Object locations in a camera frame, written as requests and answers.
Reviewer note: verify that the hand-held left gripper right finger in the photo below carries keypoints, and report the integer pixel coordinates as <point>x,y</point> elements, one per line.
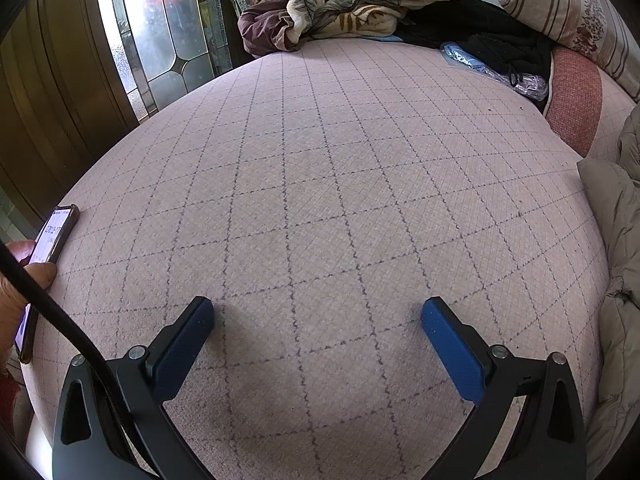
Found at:
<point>452,350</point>

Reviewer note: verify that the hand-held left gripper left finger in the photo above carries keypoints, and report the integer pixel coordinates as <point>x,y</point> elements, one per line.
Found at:
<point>182,350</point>

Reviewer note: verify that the olive puffer jacket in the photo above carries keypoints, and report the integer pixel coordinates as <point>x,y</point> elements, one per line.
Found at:
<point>620,260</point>

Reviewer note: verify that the black clothes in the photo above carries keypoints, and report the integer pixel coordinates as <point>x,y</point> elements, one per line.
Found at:
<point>490,35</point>

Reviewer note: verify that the person's right hand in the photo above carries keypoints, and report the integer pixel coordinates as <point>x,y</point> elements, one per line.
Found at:
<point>10,310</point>

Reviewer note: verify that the smartphone in dark case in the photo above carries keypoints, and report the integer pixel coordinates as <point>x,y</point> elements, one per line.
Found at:
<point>50,240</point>

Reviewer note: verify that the pink checked bed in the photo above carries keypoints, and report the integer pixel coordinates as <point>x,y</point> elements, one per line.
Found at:
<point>325,185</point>

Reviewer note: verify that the clear plastic bag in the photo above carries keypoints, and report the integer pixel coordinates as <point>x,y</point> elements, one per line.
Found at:
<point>527,85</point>

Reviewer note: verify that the pink bolster pillow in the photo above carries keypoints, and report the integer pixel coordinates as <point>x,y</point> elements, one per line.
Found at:
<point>575,95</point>

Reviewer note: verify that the wooden door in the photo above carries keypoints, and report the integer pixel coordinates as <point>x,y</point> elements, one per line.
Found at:
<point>60,85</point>

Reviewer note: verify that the blue plastic bag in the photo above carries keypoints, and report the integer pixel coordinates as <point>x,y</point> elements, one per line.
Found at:
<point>462,56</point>

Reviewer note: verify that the stained glass window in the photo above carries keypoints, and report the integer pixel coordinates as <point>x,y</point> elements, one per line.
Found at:
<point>170,35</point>

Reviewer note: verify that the brown and cream blanket pile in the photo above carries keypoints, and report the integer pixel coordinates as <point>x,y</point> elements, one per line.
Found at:
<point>265,30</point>

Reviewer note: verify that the cream floral blanket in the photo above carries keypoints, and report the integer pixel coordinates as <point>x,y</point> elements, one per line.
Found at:
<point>350,5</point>

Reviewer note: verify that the striped floral pillow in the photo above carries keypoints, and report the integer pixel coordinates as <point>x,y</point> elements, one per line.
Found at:
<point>565,5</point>

